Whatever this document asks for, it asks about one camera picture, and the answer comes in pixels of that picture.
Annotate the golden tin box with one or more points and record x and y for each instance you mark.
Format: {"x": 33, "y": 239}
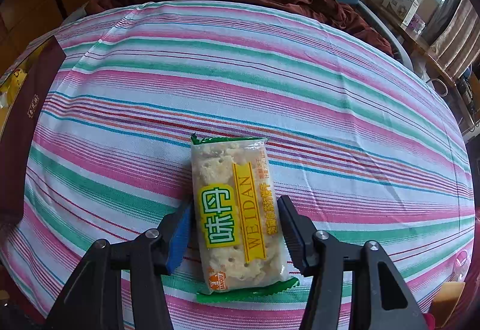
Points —
{"x": 30, "y": 109}

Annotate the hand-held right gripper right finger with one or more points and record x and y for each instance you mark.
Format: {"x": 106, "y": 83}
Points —
{"x": 294, "y": 236}

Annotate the striped curtain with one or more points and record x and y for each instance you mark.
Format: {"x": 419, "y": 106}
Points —
{"x": 453, "y": 41}

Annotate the wooden side table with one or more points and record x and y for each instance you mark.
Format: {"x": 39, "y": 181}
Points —
{"x": 420, "y": 45}

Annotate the white carton box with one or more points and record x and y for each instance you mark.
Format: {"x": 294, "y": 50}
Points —
{"x": 399, "y": 2}

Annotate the cracker packet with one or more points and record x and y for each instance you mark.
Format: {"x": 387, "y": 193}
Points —
{"x": 225, "y": 180}

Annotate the small purple box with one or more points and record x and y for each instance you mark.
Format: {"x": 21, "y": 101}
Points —
{"x": 414, "y": 23}

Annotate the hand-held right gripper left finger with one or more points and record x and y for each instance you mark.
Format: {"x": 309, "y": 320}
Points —
{"x": 180, "y": 240}

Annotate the striped tablecloth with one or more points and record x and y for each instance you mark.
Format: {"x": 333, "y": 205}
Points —
{"x": 262, "y": 90}

